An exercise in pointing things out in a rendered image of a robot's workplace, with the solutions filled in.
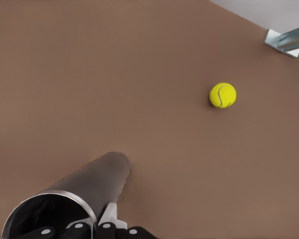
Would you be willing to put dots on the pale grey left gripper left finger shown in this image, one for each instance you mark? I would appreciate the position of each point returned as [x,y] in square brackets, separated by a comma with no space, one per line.
[77,230]

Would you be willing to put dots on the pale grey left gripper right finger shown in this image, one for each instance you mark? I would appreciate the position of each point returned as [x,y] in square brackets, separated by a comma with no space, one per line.
[109,224]

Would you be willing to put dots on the dark grey tennis ball tube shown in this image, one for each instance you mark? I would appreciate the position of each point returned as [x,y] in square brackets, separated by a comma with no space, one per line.
[94,179]

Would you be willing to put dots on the yellow tennis ball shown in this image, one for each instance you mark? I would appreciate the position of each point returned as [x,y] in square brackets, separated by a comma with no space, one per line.
[222,95]

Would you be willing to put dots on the silver frame post foot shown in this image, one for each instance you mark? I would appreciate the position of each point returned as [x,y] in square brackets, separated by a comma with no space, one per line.
[270,39]

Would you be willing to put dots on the silver frame post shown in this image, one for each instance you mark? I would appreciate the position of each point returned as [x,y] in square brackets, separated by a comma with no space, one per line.
[295,37]

